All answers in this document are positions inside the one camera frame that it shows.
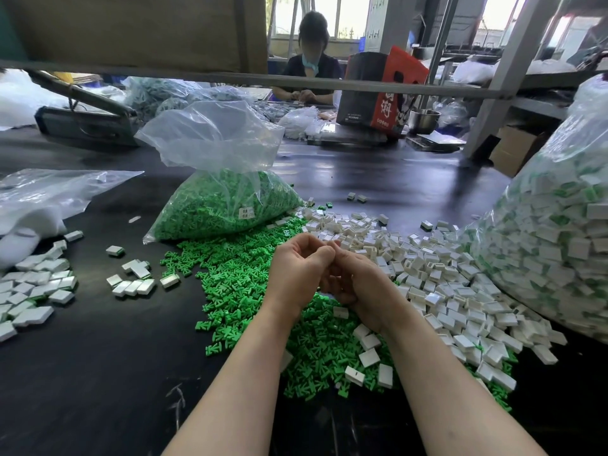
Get person's right hand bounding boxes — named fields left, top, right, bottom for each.
left=323, top=244, right=421, bottom=334

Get person's left hand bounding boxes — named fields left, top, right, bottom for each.
left=264, top=232, right=338, bottom=325

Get pile of green parts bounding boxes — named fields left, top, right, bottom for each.
left=160, top=215, right=514, bottom=412

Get pile of white plastic caps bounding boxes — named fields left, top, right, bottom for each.
left=280, top=202, right=568, bottom=390

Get pile of assembled white pieces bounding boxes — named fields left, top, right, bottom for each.
left=0, top=231, right=84, bottom=343

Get person's left forearm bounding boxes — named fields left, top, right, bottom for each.
left=163, top=310, right=294, bottom=456

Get person's right forearm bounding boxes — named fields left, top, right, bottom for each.
left=384, top=310, right=549, bottom=456

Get bag of green clips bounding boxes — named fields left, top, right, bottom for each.
left=136, top=99, right=303, bottom=245

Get large bag of white caps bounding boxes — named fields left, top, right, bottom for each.
left=470, top=75, right=608, bottom=343

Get clear bag of pale parts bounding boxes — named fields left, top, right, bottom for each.
left=122, top=77, right=286, bottom=122

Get crumpled white plastic bag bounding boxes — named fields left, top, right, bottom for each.
left=278, top=106, right=327, bottom=141

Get white paper sheets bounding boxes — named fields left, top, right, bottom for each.
left=407, top=130, right=467, bottom=154

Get metal bowl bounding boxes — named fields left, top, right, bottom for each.
left=408, top=108, right=441, bottom=135

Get black and red box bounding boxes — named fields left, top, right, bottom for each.
left=336, top=46, right=431, bottom=139

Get cardboard box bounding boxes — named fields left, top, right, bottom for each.
left=489, top=126, right=552, bottom=179

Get black table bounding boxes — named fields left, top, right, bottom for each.
left=0, top=92, right=608, bottom=456

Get empty clear plastic bag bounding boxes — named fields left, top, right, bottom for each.
left=0, top=168, right=144, bottom=272

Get white bags on shelf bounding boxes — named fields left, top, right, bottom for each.
left=451, top=58, right=579, bottom=84

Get brown board panel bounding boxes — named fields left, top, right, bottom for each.
left=0, top=0, right=269, bottom=72

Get white plastic sheet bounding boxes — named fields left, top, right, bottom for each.
left=0, top=71, right=66, bottom=131

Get grey metal shelf frame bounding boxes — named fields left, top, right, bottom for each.
left=0, top=0, right=608, bottom=165

